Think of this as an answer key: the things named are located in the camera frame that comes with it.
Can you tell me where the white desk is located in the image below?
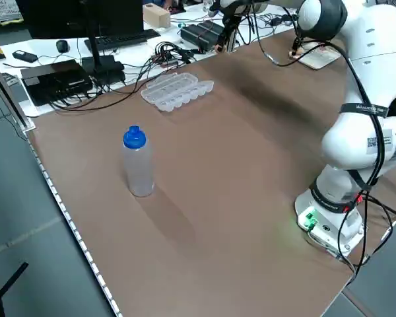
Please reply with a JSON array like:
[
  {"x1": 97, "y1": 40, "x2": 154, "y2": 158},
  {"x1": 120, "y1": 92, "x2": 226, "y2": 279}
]
[{"x1": 0, "y1": 0, "x2": 304, "y2": 118}]

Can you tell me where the black keyboard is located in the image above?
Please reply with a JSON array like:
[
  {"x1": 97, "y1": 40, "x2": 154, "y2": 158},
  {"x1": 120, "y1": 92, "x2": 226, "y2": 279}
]
[{"x1": 84, "y1": 28, "x2": 162, "y2": 52}]

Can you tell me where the black base cable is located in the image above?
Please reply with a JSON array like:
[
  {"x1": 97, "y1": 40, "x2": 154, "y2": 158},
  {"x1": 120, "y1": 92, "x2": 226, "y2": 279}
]
[{"x1": 336, "y1": 193, "x2": 396, "y2": 288}]

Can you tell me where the clear bottle with blue cap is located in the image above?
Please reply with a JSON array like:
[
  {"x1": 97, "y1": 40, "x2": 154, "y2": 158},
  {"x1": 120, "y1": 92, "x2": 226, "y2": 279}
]
[{"x1": 121, "y1": 125, "x2": 155, "y2": 198}]

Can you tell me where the clear plastic egg carton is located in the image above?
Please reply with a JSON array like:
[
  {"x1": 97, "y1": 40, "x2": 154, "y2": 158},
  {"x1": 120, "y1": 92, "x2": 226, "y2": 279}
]
[{"x1": 139, "y1": 72, "x2": 216, "y2": 115}]

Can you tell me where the small black handheld device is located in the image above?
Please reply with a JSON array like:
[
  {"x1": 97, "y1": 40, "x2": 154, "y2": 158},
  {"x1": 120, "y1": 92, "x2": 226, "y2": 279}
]
[{"x1": 12, "y1": 50, "x2": 39, "y2": 63}]

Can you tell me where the wooden box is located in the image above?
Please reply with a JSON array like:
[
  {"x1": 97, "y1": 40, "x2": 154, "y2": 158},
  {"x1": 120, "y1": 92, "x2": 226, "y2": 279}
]
[{"x1": 142, "y1": 3, "x2": 172, "y2": 30}]

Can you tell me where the black cable hub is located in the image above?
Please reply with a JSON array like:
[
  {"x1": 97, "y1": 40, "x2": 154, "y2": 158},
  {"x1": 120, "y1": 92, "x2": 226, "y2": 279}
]
[{"x1": 150, "y1": 41, "x2": 199, "y2": 69}]

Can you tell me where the black finned power supply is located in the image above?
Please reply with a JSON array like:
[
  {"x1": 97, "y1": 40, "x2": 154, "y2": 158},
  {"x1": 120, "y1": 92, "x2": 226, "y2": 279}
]
[{"x1": 180, "y1": 20, "x2": 227, "y2": 53}]

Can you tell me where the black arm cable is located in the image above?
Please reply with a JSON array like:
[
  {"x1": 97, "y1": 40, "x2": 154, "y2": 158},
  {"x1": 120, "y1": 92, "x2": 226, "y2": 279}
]
[{"x1": 249, "y1": 0, "x2": 389, "y2": 195}]

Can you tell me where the aluminium frame post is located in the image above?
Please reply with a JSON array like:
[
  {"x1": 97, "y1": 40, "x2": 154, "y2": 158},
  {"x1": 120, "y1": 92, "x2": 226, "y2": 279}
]
[
  {"x1": 0, "y1": 52, "x2": 36, "y2": 133},
  {"x1": 226, "y1": 19, "x2": 244, "y2": 53}
]

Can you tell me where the black monitor with stand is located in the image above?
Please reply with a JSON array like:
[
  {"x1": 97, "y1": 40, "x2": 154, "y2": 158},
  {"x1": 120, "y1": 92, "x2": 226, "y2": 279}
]
[{"x1": 15, "y1": 0, "x2": 144, "y2": 76}]

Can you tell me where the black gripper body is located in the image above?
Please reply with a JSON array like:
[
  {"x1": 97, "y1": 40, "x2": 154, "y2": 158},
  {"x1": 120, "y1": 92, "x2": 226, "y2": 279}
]
[{"x1": 222, "y1": 4, "x2": 245, "y2": 28}]

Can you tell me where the cream-white tray with bear print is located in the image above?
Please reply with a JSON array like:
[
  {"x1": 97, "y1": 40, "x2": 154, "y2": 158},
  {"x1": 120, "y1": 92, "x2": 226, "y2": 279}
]
[{"x1": 288, "y1": 42, "x2": 341, "y2": 71}]

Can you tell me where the flat black equipment box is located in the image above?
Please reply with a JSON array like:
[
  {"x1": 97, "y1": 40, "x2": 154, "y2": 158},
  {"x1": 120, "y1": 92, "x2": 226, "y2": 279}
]
[{"x1": 20, "y1": 59, "x2": 94, "y2": 107}]

